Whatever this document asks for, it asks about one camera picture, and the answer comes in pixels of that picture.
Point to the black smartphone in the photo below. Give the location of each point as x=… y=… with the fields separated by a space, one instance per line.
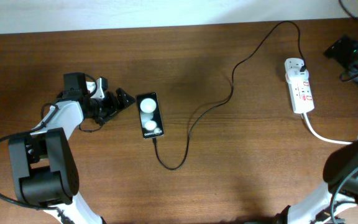
x=150 y=115

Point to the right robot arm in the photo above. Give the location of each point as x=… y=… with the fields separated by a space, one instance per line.
x=339 y=189

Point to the white USB charger adapter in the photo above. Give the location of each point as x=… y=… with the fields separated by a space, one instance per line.
x=294 y=66

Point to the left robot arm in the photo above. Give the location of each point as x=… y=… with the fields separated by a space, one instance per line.
x=43 y=168

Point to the white power strip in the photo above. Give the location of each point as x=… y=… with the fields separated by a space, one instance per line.
x=300 y=91

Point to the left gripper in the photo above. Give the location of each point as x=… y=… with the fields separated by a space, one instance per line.
x=114 y=106

